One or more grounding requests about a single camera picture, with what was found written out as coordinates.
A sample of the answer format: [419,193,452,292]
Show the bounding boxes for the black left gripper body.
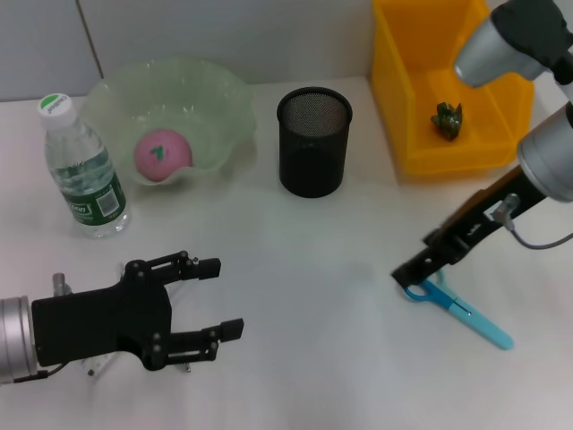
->
[30,259,175,373]

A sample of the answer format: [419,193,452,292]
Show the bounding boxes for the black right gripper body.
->
[422,165,550,270]

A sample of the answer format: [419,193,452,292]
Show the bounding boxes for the green plastic wrapper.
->
[429,101,467,144]

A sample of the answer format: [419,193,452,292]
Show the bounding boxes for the pink toy peach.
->
[133,128,195,183]

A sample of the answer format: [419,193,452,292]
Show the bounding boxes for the clear water bottle green label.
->
[36,91,132,240]

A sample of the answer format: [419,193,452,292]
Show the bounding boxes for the transparent plastic ruler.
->
[81,352,118,383]

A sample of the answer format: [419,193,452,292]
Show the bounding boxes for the blue scissors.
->
[400,267,516,352]

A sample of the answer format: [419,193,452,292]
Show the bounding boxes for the black mesh pen cup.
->
[276,86,355,199]

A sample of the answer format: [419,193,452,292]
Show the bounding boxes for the pale green glass fruit plate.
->
[83,55,259,187]

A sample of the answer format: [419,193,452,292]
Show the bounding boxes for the yellow plastic bin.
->
[370,0,536,176]

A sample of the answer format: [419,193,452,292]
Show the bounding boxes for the grey right arm cable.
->
[491,193,573,251]

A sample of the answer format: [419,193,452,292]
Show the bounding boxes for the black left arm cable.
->
[12,361,69,385]

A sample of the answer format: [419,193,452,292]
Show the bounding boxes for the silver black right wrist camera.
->
[452,0,573,89]

